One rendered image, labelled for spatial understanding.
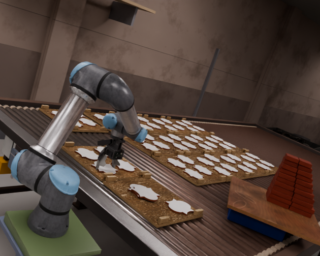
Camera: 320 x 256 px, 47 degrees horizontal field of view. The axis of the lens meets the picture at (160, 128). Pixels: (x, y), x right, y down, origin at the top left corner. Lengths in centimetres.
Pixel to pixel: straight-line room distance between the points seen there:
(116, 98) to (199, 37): 459
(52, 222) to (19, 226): 12
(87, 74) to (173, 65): 430
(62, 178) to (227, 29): 530
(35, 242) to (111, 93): 60
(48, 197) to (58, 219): 9
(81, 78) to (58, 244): 62
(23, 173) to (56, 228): 23
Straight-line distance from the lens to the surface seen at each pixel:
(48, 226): 142
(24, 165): 143
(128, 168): 212
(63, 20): 442
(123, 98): 144
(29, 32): 445
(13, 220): 148
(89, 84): 145
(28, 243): 139
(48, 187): 138
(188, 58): 587
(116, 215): 166
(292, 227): 198
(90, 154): 216
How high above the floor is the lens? 169
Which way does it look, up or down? 13 degrees down
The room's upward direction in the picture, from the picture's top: 19 degrees clockwise
